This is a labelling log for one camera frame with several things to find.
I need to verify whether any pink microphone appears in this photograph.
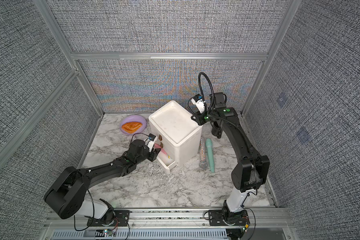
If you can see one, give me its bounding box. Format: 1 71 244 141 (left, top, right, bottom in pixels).
154 144 171 159

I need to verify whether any white bottom drawer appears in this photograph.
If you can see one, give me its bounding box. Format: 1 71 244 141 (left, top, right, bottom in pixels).
157 152 178 174

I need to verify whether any mint green tube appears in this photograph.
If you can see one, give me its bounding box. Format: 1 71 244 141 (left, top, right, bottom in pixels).
205 138 215 173

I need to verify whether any glittery silver microphone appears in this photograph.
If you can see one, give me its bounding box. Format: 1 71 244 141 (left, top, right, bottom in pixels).
199 137 208 170

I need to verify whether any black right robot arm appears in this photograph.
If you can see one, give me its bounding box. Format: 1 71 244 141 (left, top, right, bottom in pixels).
189 93 270 226

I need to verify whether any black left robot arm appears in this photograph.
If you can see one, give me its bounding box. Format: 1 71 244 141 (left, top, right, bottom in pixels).
44 140 161 219

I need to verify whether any white three-drawer storage unit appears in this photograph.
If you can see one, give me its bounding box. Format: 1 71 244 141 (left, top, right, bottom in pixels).
149 101 202 166

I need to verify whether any black cup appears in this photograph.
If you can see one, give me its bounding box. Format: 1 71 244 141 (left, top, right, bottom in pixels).
211 122 222 139

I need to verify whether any orange pastry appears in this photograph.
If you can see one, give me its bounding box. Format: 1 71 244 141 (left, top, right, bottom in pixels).
121 122 143 134

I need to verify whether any purple plastic plate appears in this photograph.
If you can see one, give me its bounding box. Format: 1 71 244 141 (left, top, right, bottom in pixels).
119 115 147 135

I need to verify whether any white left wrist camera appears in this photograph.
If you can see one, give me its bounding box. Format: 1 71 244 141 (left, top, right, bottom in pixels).
147 134 157 152

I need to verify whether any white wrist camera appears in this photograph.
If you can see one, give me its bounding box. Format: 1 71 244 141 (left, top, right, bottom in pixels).
147 134 157 152
191 94 205 114

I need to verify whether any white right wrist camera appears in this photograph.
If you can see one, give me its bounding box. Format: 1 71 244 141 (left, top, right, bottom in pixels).
191 94 205 114

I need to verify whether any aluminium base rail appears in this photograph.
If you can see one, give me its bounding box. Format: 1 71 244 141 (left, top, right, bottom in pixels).
39 207 298 240

